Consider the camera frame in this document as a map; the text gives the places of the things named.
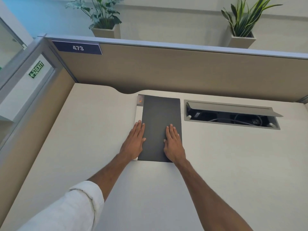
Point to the white shirt sleeve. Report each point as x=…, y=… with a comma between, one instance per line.
x=69, y=209

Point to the green exit sign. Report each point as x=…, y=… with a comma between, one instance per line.
x=36, y=69

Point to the glass window with grey frame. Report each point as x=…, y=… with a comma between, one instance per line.
x=10, y=48

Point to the person's right middle finger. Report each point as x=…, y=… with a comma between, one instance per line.
x=171, y=132

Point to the blue number label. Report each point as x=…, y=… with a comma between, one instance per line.
x=77, y=48

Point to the person's right hand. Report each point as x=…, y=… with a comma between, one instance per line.
x=174, y=147

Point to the person's left hand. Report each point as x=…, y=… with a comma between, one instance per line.
x=131, y=145

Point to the person's left thumb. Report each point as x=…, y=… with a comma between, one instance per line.
x=144, y=140

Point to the beige square planter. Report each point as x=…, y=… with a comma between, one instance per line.
x=240, y=42
x=107, y=32

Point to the person's right forearm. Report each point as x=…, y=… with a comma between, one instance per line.
x=207, y=197

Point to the beige side partition panel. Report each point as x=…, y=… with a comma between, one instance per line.
x=28, y=132

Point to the long-leaved striped green plant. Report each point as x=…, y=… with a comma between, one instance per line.
x=243, y=19

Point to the person's right thumb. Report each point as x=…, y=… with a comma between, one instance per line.
x=165, y=142

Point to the person's right little finger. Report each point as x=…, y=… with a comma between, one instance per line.
x=179, y=139

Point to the broad-leaved green plant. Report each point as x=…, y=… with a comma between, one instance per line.
x=102, y=11

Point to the person's left forearm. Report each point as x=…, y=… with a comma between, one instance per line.
x=110, y=173

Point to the dark grey paper sheet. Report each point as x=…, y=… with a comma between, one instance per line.
x=157, y=117

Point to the beige cubicle partition panel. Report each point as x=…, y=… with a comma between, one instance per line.
x=182, y=69

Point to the white booklet with orange mark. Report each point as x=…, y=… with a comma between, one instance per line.
x=139, y=113

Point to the person's left middle finger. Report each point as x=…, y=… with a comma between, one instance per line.
x=139, y=128

